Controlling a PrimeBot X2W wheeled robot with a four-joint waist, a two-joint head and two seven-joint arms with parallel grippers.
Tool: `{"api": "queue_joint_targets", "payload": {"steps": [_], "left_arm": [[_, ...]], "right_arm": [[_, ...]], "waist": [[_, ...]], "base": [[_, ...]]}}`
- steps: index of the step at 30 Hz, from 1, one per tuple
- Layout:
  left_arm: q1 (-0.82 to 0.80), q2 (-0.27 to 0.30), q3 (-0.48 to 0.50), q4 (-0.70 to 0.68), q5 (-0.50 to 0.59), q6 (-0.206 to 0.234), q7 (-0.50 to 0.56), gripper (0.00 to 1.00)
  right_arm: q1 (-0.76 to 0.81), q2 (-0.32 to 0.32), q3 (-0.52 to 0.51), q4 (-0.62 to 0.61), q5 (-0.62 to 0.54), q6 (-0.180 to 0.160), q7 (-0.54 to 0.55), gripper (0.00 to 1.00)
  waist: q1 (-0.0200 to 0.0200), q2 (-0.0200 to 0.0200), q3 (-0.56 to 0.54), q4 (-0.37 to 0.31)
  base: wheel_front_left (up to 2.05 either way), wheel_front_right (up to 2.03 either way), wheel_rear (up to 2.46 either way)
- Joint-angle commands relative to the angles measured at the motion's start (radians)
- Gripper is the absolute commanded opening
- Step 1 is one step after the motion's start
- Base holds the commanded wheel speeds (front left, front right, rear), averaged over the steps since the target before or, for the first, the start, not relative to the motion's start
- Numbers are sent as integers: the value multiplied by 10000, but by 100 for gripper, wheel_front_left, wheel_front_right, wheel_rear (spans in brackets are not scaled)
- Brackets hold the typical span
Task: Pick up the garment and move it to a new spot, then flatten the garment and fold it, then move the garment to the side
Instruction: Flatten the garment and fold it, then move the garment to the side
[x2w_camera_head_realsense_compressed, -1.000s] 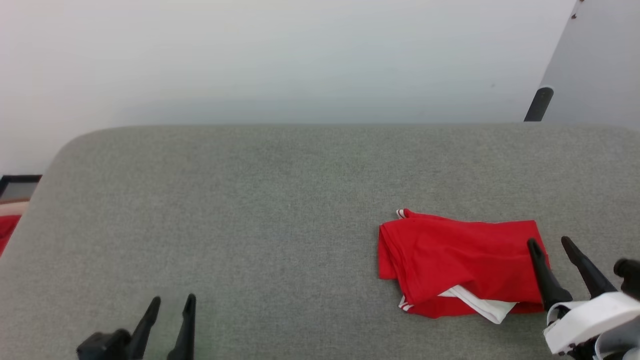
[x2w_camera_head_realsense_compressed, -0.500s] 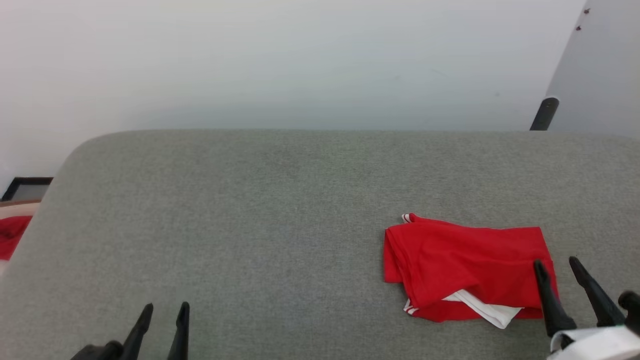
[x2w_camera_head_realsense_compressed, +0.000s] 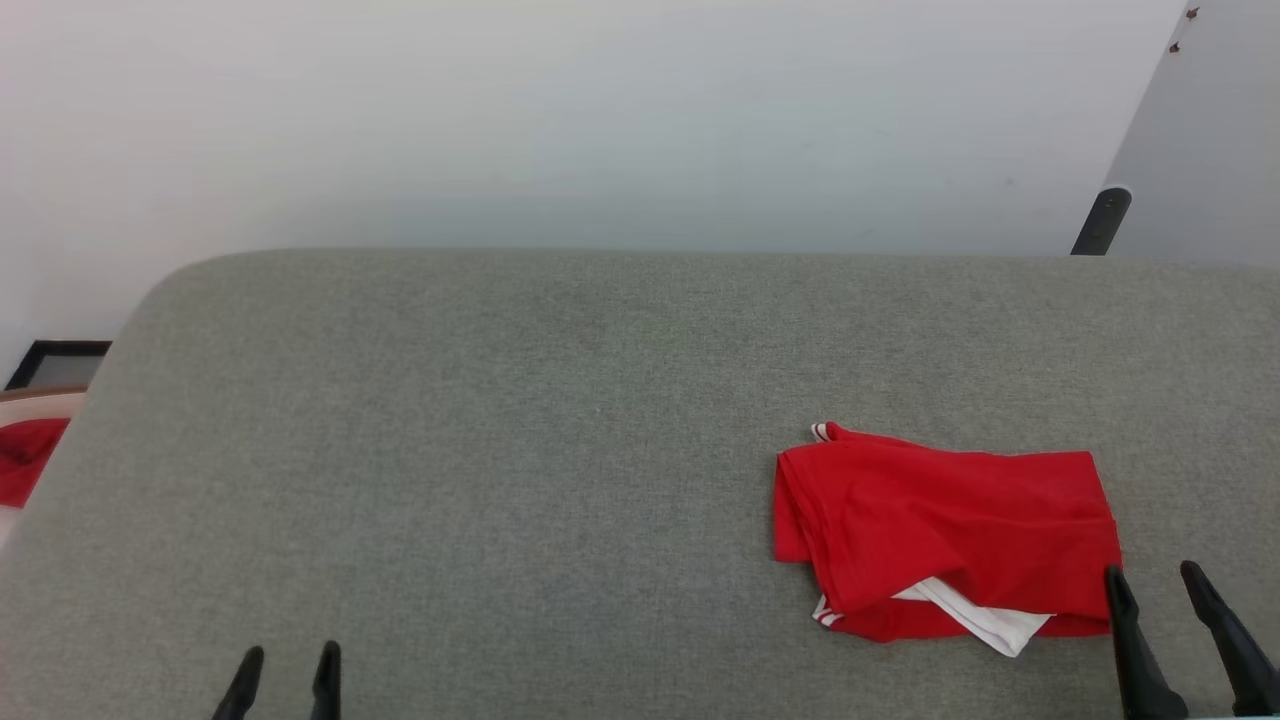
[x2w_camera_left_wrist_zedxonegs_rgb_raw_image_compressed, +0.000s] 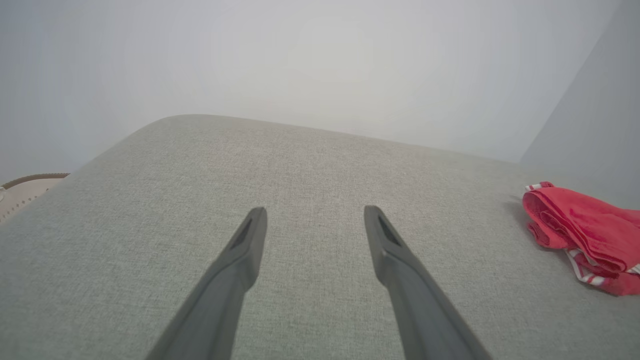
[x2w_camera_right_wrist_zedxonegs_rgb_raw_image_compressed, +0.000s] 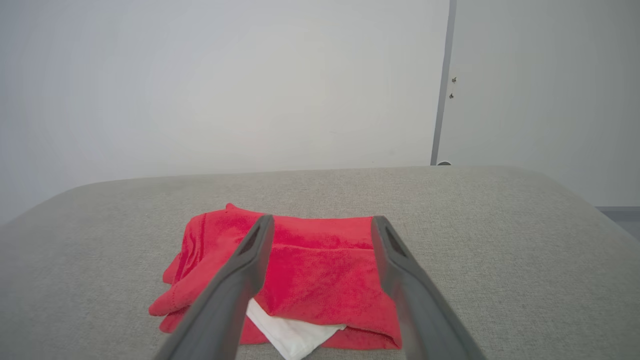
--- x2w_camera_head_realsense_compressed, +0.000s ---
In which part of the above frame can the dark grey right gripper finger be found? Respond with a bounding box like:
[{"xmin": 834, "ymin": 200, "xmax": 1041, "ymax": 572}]
[
  {"xmin": 1180, "ymin": 560, "xmax": 1280, "ymax": 718},
  {"xmin": 1104, "ymin": 565, "xmax": 1192, "ymax": 720}
]

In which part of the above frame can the black post with white cap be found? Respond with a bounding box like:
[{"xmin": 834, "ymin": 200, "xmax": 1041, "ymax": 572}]
[{"xmin": 1071, "ymin": 186, "xmax": 1134, "ymax": 257}]

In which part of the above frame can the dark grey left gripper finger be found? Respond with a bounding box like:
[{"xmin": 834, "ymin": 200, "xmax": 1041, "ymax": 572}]
[
  {"xmin": 210, "ymin": 645, "xmax": 266, "ymax": 720},
  {"xmin": 309, "ymin": 640, "xmax": 343, "ymax": 720}
]

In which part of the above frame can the red jersey with white trim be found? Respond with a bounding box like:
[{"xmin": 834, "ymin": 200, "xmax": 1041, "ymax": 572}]
[{"xmin": 774, "ymin": 421, "xmax": 1124, "ymax": 659}]

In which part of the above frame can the red cloth in basket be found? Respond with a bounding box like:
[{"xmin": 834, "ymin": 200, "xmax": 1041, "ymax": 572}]
[{"xmin": 0, "ymin": 417, "xmax": 72, "ymax": 510}]

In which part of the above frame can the tan rimmed laundry basket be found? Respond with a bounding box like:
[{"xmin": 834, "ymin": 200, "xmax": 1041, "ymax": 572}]
[{"xmin": 0, "ymin": 387, "xmax": 90, "ymax": 513}]

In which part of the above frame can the grey panel with screws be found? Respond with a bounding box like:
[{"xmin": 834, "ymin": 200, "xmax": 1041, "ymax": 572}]
[{"xmin": 1104, "ymin": 0, "xmax": 1280, "ymax": 267}]

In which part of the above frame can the grey fabric sofa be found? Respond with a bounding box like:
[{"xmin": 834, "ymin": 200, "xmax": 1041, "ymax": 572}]
[{"xmin": 0, "ymin": 248, "xmax": 1280, "ymax": 720}]

